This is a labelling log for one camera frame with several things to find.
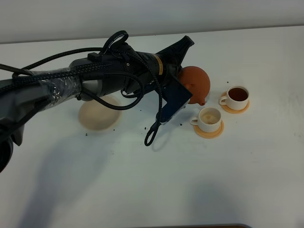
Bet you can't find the far orange saucer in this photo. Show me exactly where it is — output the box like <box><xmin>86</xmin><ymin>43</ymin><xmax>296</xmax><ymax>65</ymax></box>
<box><xmin>219</xmin><ymin>99</ymin><xmax>250</xmax><ymax>114</ymax></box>

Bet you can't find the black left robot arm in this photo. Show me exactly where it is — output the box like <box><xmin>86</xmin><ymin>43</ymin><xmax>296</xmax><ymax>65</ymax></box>
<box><xmin>0</xmin><ymin>30</ymin><xmax>194</xmax><ymax>169</ymax></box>

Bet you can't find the black braided left cable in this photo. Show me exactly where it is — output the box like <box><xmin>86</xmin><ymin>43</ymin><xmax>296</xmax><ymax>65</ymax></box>
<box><xmin>0</xmin><ymin>30</ymin><xmax>167</xmax><ymax>147</ymax></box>

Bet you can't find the brown clay teapot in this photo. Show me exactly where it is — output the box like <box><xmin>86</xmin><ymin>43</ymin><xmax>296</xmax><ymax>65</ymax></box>
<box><xmin>178</xmin><ymin>66</ymin><xmax>210</xmax><ymax>106</ymax></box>

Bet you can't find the near white teacup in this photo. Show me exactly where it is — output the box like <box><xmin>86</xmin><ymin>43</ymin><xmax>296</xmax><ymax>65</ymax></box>
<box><xmin>190</xmin><ymin>107</ymin><xmax>222</xmax><ymax>133</ymax></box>

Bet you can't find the near orange saucer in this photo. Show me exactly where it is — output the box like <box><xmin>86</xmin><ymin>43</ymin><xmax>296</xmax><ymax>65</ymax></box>
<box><xmin>193</xmin><ymin>120</ymin><xmax>224</xmax><ymax>139</ymax></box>

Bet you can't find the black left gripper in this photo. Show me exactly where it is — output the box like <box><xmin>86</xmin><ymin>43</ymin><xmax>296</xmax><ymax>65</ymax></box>
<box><xmin>99</xmin><ymin>36</ymin><xmax>194</xmax><ymax>94</ymax></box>

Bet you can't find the white teacup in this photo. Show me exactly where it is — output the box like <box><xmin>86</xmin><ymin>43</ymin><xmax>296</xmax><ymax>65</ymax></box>
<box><xmin>190</xmin><ymin>107</ymin><xmax>222</xmax><ymax>133</ymax></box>
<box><xmin>219</xmin><ymin>85</ymin><xmax>249</xmax><ymax>110</ymax></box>

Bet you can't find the orange saucer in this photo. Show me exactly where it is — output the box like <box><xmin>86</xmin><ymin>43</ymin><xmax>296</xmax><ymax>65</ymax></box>
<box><xmin>219</xmin><ymin>99</ymin><xmax>250</xmax><ymax>114</ymax></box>
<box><xmin>193</xmin><ymin>120</ymin><xmax>224</xmax><ymax>139</ymax></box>

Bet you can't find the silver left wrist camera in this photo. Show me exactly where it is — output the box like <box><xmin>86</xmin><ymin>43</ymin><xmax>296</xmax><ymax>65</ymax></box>
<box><xmin>157</xmin><ymin>76</ymin><xmax>192</xmax><ymax>125</ymax></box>

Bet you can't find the far white teacup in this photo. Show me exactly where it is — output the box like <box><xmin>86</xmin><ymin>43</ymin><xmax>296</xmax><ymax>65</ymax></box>
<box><xmin>219</xmin><ymin>85</ymin><xmax>249</xmax><ymax>110</ymax></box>

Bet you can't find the beige round teapot coaster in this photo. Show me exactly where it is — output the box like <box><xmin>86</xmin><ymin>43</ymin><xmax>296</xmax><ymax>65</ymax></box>
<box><xmin>78</xmin><ymin>100</ymin><xmax>122</xmax><ymax>132</ymax></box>

